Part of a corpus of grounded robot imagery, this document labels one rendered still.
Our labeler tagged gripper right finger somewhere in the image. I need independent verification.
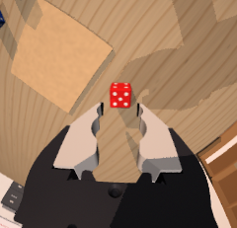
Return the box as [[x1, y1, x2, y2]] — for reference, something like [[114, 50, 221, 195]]
[[137, 103, 218, 228]]

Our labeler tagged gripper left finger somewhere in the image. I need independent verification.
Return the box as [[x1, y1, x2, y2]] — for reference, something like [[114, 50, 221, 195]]
[[14, 102, 104, 224]]

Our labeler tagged red die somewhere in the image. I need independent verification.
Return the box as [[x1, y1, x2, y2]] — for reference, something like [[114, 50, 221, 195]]
[[110, 83, 131, 108]]

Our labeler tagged blue die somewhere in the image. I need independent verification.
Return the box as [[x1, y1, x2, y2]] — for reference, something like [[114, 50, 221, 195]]
[[0, 11, 5, 28]]

